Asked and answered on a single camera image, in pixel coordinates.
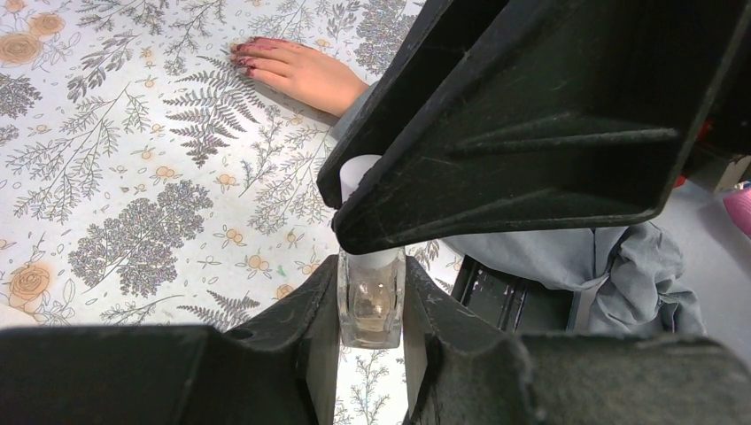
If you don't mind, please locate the clear nail polish bottle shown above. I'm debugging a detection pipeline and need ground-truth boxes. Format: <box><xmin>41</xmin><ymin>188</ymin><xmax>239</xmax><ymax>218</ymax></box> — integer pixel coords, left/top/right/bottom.
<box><xmin>337</xmin><ymin>247</ymin><xmax>406</xmax><ymax>350</ymax></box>

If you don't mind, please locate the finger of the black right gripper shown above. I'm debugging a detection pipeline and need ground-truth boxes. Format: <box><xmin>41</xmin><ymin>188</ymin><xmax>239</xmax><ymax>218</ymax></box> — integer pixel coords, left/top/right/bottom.
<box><xmin>317</xmin><ymin>1</ymin><xmax>750</xmax><ymax>254</ymax></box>

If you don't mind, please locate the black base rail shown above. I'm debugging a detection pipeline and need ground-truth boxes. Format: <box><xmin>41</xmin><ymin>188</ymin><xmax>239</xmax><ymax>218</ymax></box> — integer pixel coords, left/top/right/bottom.
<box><xmin>452</xmin><ymin>256</ymin><xmax>580</xmax><ymax>333</ymax></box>

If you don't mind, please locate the white nail polish cap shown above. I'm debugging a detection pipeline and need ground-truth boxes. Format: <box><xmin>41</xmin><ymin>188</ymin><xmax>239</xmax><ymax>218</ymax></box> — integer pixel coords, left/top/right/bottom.
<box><xmin>339</xmin><ymin>154</ymin><xmax>404</xmax><ymax>269</ymax></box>

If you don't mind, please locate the person's hand with painted nails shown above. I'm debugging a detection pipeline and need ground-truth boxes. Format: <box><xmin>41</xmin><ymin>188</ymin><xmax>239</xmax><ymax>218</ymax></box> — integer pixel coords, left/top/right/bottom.
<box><xmin>229</xmin><ymin>37</ymin><xmax>368</xmax><ymax>117</ymax></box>

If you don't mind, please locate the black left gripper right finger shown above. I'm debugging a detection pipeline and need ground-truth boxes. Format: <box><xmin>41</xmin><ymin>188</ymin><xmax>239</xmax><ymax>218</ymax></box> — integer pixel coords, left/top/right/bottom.
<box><xmin>403</xmin><ymin>258</ymin><xmax>750</xmax><ymax>424</ymax></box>

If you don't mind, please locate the grey sleeved forearm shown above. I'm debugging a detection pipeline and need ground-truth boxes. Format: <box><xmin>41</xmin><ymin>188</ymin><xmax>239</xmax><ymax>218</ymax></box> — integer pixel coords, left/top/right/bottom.
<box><xmin>328</xmin><ymin>81</ymin><xmax>708</xmax><ymax>336</ymax></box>

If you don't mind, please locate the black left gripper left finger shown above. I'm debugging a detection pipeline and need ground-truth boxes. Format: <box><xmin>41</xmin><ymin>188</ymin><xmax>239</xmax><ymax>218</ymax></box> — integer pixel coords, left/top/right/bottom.
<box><xmin>1</xmin><ymin>256</ymin><xmax>339</xmax><ymax>424</ymax></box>

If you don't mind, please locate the floral tablecloth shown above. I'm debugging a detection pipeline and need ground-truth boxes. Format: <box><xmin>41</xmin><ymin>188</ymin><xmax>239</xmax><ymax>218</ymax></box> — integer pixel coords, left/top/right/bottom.
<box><xmin>0</xmin><ymin>0</ymin><xmax>465</xmax><ymax>425</ymax></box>

